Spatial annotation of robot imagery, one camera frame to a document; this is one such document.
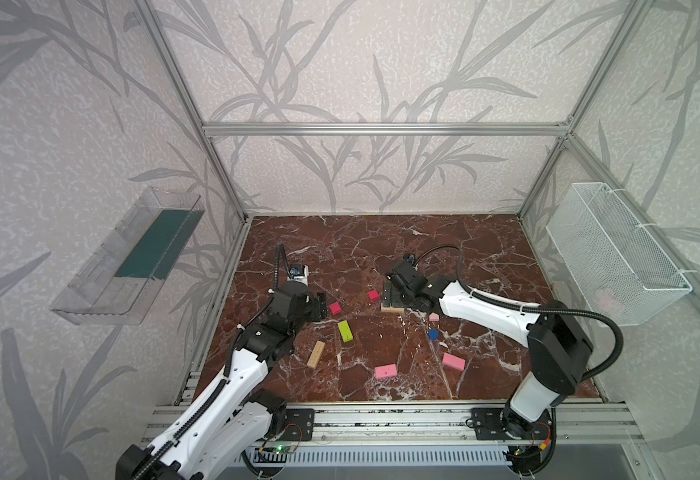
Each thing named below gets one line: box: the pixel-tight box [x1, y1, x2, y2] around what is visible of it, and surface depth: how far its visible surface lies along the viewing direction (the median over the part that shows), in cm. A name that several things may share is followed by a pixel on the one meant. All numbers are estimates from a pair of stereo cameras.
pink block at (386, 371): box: [374, 364, 398, 379], surface depth 83 cm
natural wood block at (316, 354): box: [306, 340, 325, 368], surface depth 86 cm
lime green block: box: [337, 320, 354, 343], surface depth 91 cm
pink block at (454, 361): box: [442, 352, 466, 371], surface depth 85 cm
